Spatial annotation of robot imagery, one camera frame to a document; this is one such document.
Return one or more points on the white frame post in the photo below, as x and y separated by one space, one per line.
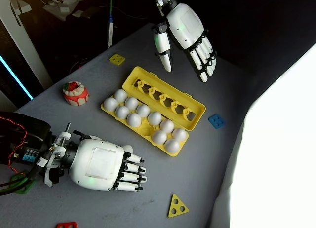
22 38

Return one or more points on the white toy egg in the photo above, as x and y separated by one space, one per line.
143 110
122 112
120 95
128 149
131 103
179 134
133 120
172 145
110 104
167 126
154 118
158 136

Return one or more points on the red holed block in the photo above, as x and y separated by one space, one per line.
66 225

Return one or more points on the red white strawberry toy cake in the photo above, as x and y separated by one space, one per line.
75 96

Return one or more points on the white clutter pile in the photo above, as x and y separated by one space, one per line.
61 7

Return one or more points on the blue square holed block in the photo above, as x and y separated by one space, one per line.
212 124

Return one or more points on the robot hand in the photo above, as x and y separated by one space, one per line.
98 163
185 25

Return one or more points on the yellow triangle holed block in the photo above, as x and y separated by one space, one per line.
175 205

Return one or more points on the yellow egg carton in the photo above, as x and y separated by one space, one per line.
172 92

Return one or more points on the cyan light strip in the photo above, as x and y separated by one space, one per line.
14 76

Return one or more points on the grey table cloth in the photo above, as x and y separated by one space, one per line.
185 178

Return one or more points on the yellow square holed block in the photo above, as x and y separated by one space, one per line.
117 62

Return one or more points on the green pentagon holed block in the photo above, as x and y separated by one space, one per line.
27 188

